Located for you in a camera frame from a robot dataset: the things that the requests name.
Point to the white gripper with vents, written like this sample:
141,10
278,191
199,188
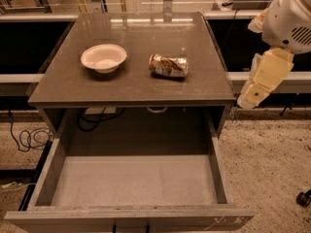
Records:
287,22

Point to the crushed orange soda can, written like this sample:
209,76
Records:
169,66

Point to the open grey top drawer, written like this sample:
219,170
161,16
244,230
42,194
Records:
137,173

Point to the grey cabinet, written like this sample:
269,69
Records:
68,88

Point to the black caster wheel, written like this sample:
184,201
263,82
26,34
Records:
304,198

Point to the white paper bowl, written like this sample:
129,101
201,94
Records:
104,59

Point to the white power strip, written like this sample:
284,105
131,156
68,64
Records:
99,110

